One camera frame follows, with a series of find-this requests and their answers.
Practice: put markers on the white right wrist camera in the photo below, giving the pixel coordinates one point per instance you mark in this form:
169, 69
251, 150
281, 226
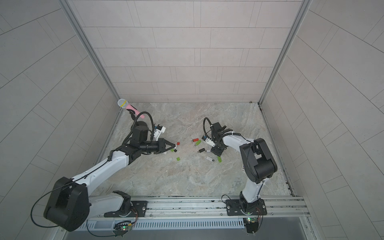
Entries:
208, 141

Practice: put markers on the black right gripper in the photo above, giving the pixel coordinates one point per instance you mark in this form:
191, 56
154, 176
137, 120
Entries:
217, 131

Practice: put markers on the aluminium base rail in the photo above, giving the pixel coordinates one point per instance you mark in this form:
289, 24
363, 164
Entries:
183, 213

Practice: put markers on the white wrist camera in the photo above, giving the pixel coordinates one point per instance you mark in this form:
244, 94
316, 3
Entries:
159, 129
208, 141

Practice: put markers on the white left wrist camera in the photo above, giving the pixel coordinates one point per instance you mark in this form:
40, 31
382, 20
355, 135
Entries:
159, 129

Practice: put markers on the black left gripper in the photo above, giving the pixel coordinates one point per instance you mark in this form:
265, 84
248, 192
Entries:
161, 145

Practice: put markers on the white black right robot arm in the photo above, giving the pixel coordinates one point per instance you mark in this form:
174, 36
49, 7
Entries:
258, 162

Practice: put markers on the white usb drive short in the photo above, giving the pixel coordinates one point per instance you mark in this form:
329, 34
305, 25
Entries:
210, 158

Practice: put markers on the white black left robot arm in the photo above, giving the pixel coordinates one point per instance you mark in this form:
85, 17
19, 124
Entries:
70, 202

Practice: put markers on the pink toy microphone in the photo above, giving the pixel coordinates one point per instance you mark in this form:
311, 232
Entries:
124, 104

